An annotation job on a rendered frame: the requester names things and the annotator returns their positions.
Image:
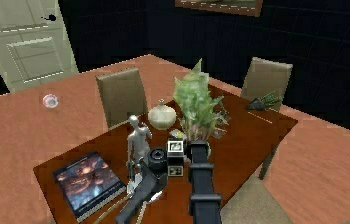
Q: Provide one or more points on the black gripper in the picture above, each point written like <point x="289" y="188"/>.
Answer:
<point x="156" y="160"/>

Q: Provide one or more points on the cream round vase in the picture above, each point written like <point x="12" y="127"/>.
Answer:
<point x="162" y="116"/>

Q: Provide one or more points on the green leafy house plant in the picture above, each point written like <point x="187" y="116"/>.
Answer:
<point x="194" y="100"/>

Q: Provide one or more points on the dark picture book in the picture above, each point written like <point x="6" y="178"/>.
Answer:
<point x="89" y="183"/>

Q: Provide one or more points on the silver human figure statue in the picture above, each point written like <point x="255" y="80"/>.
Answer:
<point x="138" y="138"/>

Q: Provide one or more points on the pink white ball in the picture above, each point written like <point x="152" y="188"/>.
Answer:
<point x="50" y="101"/>

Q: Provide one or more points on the brown wooden dining table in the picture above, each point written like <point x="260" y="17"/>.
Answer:
<point x="249" y="140"/>

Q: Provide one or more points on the pale panelled room door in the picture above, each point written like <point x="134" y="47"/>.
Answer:
<point x="26" y="46"/>

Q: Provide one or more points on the small dark green plant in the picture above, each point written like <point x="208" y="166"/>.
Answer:
<point x="261" y="103"/>

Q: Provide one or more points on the beige dining chair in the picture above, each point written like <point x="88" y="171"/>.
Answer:
<point x="266" y="80"/>
<point x="123" y="96"/>

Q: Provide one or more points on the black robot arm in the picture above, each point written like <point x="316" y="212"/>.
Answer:
<point x="201" y="186"/>

